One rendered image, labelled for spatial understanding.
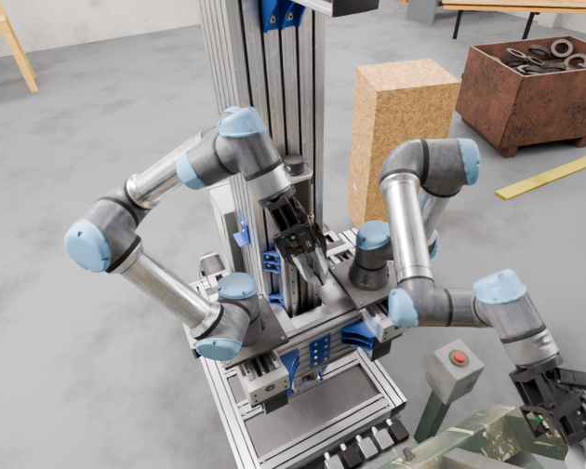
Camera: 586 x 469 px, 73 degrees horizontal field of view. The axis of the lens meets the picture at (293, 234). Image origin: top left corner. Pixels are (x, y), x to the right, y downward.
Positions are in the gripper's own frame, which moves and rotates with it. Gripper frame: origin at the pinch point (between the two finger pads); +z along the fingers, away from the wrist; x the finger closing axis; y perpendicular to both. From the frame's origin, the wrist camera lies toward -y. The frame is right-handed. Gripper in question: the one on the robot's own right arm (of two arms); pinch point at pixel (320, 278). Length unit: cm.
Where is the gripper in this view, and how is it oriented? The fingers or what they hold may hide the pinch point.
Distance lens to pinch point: 80.2
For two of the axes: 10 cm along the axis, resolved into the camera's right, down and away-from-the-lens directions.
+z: 4.4, 8.5, 2.8
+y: 0.1, 3.1, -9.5
